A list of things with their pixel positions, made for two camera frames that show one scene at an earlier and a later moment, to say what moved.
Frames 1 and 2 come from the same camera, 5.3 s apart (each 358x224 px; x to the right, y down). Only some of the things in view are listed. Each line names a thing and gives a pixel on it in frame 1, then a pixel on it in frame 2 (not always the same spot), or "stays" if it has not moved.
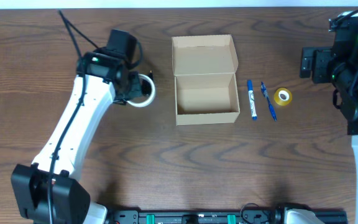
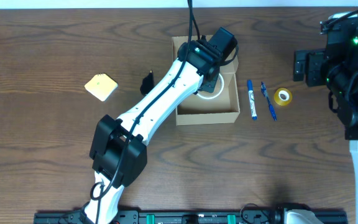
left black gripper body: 140,87 to 212,84
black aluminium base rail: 212,216 stays
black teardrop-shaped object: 146,85 stays
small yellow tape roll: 283,96 stays
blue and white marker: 253,108 stays
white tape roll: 153,93 to 218,94
